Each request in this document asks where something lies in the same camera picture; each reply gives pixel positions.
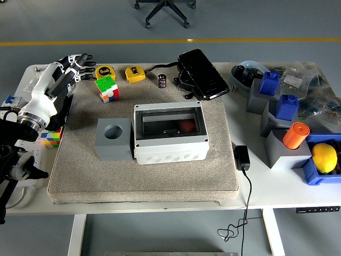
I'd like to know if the blue storage bin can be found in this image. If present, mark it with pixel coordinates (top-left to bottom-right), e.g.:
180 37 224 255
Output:
301 133 341 186

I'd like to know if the light blue dish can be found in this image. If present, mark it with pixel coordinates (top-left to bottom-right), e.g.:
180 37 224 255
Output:
231 60 270 93

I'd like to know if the yellow lemon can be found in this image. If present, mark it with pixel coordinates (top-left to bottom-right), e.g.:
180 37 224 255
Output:
311 143 338 174

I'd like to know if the black office chair base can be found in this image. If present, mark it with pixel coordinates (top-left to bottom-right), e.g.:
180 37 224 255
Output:
134 0 197 29

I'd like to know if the black adapter cord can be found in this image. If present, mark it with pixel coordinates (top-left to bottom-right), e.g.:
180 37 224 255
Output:
217 169 263 256

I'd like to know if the clear bag of grey parts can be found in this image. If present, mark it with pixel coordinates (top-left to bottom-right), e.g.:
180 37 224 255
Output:
281 66 312 90

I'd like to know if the grey holder block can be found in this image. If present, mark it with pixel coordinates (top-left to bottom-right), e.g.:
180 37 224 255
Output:
93 118 134 162
264 129 313 169
246 78 282 115
260 100 301 138

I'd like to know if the white circuit breaker blue lever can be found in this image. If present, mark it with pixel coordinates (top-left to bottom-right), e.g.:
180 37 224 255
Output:
4 95 25 108

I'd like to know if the grey-brown mat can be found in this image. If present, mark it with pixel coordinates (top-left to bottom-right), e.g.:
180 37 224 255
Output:
47 63 240 205

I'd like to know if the clear bag of dark components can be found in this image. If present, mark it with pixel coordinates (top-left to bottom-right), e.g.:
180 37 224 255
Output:
297 86 341 134

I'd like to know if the blue plastic block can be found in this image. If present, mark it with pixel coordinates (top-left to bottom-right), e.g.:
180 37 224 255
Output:
259 71 281 96
274 94 299 121

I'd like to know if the yellow tape measure 5m label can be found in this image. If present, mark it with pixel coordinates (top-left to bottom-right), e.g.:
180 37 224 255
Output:
95 66 118 81

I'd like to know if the black pouch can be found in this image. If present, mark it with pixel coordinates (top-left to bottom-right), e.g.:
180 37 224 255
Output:
174 62 204 100

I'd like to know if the white table leg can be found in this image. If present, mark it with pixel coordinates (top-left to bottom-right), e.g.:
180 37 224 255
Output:
67 214 87 256
262 209 286 256

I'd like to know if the orange cylindrical battery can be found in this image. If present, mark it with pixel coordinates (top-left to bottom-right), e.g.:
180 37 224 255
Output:
282 122 311 150
177 119 196 133

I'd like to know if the yellow tape measure black label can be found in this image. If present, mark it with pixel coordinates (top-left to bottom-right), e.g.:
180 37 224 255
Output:
125 66 147 84

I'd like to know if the black pouch strap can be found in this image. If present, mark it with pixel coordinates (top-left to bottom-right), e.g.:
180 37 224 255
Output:
145 61 180 73

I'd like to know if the smoky transparent box lid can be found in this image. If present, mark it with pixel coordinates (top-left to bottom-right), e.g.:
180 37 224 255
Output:
134 101 209 147

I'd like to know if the black power adapter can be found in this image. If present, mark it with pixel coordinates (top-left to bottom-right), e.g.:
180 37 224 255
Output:
233 145 251 171

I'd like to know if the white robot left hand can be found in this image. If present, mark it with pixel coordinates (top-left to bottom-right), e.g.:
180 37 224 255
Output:
22 53 96 125

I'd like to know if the white power strip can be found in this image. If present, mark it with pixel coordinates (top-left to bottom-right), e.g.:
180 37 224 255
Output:
5 129 48 209

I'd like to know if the black table control panel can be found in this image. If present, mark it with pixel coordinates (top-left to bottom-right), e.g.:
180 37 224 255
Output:
295 206 341 214

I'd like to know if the black cloth bundle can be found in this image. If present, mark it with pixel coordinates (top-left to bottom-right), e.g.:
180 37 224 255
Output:
49 87 73 131

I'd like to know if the colourful puzzle cube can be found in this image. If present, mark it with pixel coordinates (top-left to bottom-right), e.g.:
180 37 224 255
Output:
94 75 120 104
40 127 64 149

